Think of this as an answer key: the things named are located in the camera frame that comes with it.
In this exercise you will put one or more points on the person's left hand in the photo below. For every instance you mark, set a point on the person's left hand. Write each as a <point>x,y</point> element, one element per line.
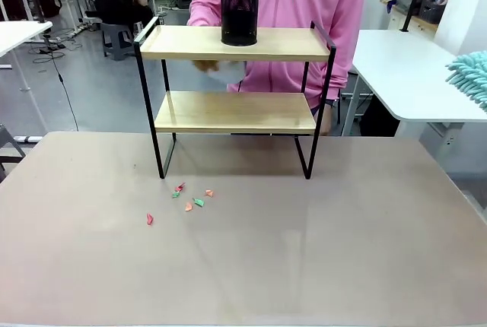
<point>326,121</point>

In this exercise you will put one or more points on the person's right hand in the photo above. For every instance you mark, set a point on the person's right hand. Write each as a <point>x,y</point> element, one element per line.
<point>205,65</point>

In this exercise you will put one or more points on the white cleaning cloth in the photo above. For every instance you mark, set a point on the white cleaning cloth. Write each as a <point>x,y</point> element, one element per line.
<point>230,73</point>

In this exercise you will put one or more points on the teal microfiber duster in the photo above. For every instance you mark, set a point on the teal microfiber duster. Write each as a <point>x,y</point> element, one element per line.
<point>472,76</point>

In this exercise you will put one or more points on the left forearm pink sleeve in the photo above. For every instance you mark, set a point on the left forearm pink sleeve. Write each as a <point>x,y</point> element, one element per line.
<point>335,76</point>

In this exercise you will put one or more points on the right forearm pink sleeve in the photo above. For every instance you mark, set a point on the right forearm pink sleeve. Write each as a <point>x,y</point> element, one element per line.
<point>201,15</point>

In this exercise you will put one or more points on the black mesh pen holder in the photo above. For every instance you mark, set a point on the black mesh pen holder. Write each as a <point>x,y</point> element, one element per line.
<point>239,19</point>

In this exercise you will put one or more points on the large white rounded table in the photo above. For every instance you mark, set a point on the large white rounded table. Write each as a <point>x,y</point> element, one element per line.
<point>403,72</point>

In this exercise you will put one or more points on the grey plastic stool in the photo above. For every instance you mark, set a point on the grey plastic stool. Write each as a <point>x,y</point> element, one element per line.
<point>118,38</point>

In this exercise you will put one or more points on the red paper scrap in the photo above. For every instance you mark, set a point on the red paper scrap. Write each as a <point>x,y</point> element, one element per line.
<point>150,219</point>
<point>180,187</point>

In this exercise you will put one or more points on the orange paper scrap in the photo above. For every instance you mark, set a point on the orange paper scrap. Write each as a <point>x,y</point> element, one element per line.
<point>188,206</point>
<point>209,192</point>

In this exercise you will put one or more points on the light wood cabinet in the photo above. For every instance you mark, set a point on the light wood cabinet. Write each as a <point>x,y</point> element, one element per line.
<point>403,19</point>

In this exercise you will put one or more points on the green paper scrap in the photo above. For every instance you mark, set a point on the green paper scrap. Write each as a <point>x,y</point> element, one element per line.
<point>198,202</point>
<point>176,194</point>

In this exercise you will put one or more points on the grey plastic crate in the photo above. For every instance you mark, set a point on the grey plastic crate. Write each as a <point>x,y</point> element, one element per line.
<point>431,10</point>

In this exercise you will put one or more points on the black backpack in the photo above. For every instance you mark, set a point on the black backpack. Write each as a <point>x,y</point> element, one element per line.
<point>50,3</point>

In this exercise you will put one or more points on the white table with white legs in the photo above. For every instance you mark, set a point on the white table with white legs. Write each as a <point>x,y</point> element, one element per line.
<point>19,34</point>

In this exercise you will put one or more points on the white power strip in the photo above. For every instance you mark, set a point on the white power strip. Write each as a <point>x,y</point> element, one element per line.
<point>28,138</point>

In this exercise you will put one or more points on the two-tier wood shelf black frame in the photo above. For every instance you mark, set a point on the two-tier wood shelf black frame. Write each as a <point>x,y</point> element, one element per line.
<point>236,114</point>

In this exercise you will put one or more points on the grey metal frame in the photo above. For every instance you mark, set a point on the grey metal frame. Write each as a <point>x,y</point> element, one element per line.
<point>8,144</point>

